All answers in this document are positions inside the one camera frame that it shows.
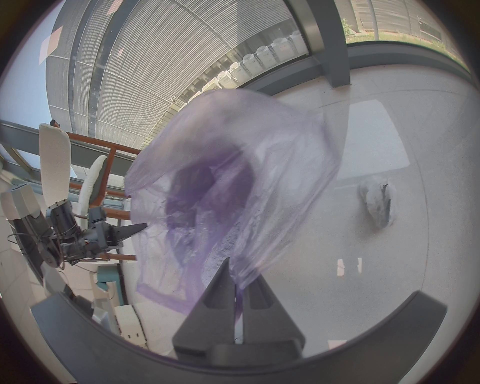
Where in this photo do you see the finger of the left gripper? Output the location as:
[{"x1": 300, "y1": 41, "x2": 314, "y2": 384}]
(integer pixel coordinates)
[{"x1": 118, "y1": 223, "x2": 149, "y2": 241}]

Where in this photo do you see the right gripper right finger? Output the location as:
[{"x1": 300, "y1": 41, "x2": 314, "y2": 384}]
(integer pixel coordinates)
[{"x1": 242, "y1": 275, "x2": 306, "y2": 353}]

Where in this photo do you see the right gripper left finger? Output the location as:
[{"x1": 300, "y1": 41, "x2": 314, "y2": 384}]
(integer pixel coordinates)
[{"x1": 172, "y1": 257, "x2": 237, "y2": 357}]

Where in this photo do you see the purple plastic bag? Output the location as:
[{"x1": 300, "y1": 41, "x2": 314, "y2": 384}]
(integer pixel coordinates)
[{"x1": 124, "y1": 89, "x2": 344, "y2": 313}]

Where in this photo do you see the crumpled white paper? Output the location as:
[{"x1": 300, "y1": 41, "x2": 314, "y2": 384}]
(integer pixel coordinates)
[{"x1": 358, "y1": 178, "x2": 398, "y2": 228}]

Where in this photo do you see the window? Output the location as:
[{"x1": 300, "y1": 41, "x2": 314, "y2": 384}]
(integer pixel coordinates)
[{"x1": 0, "y1": 0, "x2": 473, "y2": 211}]

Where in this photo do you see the white chair with wooden legs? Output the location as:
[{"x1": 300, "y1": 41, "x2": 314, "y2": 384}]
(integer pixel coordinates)
[{"x1": 39, "y1": 123, "x2": 148, "y2": 263}]

